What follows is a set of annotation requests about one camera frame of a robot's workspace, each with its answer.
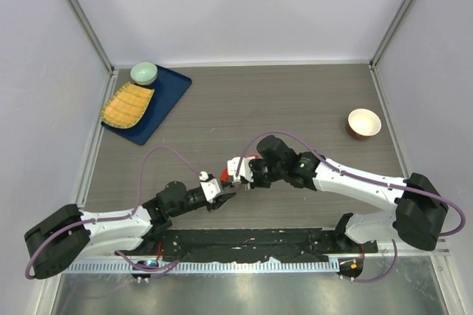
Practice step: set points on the blue tray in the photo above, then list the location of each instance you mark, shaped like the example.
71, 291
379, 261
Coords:
169, 87

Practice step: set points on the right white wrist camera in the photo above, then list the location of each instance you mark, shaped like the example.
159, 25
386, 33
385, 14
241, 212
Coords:
239, 170

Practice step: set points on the grey keyring holder red handle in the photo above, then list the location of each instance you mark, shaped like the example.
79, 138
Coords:
224, 176

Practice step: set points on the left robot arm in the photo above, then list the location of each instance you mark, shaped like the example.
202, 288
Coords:
70, 234

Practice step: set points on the right aluminium frame post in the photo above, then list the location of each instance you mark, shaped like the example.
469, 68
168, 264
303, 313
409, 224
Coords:
392, 29

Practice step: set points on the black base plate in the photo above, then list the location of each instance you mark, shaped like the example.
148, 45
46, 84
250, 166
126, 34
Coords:
287, 245

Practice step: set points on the yellow woven mat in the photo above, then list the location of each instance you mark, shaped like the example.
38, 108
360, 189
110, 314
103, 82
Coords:
127, 106

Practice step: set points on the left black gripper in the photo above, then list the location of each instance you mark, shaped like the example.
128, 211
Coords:
219, 201

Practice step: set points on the green ceramic bowl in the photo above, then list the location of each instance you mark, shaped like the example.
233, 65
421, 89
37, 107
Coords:
144, 73

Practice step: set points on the left aluminium frame post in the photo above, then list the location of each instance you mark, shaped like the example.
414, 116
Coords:
91, 35

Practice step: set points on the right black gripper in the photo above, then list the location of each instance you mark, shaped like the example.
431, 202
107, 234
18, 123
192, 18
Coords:
256, 183

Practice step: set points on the slotted cable duct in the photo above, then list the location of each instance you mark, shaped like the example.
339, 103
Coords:
116, 266

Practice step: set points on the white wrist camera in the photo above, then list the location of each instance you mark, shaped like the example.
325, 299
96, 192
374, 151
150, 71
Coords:
239, 170
211, 186

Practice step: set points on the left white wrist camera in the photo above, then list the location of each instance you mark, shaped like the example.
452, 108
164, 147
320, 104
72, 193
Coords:
211, 186

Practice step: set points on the white brown bowl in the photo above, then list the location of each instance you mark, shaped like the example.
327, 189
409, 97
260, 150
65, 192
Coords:
363, 123

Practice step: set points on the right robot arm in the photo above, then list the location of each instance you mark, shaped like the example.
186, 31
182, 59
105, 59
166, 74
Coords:
408, 208

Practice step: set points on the aluminium frame post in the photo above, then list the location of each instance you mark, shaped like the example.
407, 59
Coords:
91, 35
392, 29

